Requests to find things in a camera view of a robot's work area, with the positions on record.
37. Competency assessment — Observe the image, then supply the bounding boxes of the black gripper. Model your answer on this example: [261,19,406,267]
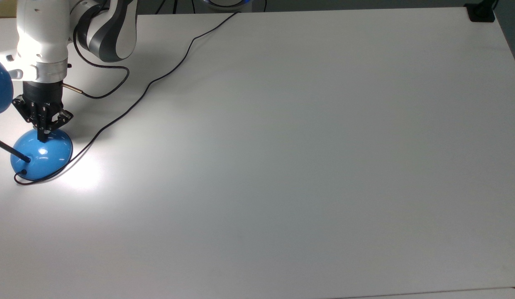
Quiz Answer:
[12,81,74,143]

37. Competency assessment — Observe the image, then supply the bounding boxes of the blue gooseneck desk lamp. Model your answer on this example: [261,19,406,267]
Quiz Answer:
[0,56,73,181]

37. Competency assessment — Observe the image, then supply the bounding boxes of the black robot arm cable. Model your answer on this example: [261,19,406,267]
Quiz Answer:
[61,24,130,100]

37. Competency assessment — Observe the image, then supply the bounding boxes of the black lamp power cable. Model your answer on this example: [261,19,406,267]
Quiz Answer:
[13,11,241,186]

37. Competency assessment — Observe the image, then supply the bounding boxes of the black table clamp mount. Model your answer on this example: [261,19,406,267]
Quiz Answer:
[464,0,499,22]

